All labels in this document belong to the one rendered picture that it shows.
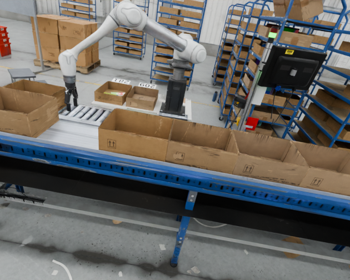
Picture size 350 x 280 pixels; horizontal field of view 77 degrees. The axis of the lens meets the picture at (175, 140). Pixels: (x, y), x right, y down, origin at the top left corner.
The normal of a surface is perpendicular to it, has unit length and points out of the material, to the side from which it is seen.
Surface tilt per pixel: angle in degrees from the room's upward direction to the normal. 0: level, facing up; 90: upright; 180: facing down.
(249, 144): 89
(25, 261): 0
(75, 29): 91
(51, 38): 90
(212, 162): 91
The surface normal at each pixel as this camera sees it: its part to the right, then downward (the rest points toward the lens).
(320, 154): -0.11, 0.50
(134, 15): 0.38, 0.50
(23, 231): 0.15, -0.84
